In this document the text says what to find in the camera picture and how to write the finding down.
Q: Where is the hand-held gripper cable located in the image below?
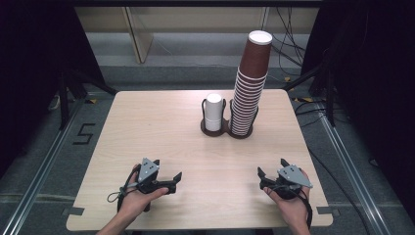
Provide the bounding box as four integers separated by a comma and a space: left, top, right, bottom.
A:
260, 183, 314, 230
107, 165, 142, 213

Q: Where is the person's left hand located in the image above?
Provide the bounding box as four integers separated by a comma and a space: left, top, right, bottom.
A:
116, 164, 170, 221

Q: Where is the left hand-held gripper cable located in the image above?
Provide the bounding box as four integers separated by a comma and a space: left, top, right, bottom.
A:
107, 165, 142, 213

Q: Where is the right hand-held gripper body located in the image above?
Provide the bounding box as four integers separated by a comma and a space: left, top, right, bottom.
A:
272, 164, 313, 201

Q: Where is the stack of brown cups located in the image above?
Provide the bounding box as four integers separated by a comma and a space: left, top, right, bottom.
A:
229, 67, 268, 137

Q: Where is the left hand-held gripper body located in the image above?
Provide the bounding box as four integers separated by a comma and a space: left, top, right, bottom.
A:
130, 158, 164, 196

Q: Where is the person's right hand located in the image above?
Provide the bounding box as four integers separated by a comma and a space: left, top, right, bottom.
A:
263, 169, 312, 229

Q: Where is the black metal stand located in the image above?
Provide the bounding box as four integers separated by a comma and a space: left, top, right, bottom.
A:
283, 60, 338, 127
58, 67, 119, 131

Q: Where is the beige wooden panel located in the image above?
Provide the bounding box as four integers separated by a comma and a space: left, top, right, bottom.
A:
121, 7, 155, 65

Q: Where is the yellow black floor tape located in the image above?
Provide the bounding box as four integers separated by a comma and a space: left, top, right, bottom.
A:
283, 76, 315, 104

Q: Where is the aluminium floor rail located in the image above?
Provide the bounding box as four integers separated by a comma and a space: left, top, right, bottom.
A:
316, 103, 390, 235
0, 97, 87, 235

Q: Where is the right hand-held gripper cable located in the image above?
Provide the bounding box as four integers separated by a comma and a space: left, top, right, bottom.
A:
260, 183, 314, 230

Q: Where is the black wire cup rack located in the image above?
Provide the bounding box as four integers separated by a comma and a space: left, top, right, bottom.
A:
200, 97, 260, 140

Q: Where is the black curtain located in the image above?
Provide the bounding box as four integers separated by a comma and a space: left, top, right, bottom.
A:
301, 0, 415, 223
0, 0, 107, 170

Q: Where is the bundle of hanging black cables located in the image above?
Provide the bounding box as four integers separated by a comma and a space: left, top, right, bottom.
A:
269, 7, 308, 78

